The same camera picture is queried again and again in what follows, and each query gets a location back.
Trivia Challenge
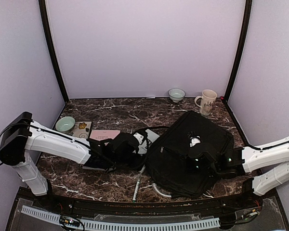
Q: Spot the white pen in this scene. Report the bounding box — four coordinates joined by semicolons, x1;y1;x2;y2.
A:
132;174;142;203

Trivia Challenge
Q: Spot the black student bag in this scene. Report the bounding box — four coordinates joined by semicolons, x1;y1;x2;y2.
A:
145;111;229;198

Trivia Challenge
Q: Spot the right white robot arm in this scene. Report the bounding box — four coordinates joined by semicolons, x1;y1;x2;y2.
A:
181;125;289;209

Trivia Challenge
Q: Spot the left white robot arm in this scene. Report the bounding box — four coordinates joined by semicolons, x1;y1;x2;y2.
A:
0;112;149;210

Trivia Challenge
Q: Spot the grey notebook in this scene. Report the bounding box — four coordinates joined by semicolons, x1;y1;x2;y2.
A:
134;129;159;155

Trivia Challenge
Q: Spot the pink book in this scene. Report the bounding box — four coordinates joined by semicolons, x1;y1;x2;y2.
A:
89;130;120;141

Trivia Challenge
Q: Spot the floral placemat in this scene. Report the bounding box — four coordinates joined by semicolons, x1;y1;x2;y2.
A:
69;121;92;139

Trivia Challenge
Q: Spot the green bowl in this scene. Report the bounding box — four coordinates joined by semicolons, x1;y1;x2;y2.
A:
55;116;76;134

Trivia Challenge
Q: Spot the cream mug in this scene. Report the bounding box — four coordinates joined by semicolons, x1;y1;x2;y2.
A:
195;90;217;116

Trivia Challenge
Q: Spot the small white bowl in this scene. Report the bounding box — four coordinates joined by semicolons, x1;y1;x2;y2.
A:
168;88;185;103

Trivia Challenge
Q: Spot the black front table rail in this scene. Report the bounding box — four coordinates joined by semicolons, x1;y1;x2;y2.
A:
16;187;263;217

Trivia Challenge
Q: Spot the white cable duct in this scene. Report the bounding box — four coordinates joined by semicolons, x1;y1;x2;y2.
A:
21;205;221;231

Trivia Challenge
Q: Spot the right black frame post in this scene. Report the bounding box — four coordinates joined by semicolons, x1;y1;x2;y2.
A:
223;0;252;104

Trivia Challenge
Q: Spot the black frame post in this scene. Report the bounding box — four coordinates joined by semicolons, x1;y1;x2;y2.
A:
223;0;252;104
38;0;69;104

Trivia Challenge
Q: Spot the left black frame post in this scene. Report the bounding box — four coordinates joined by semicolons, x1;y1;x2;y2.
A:
38;0;69;104

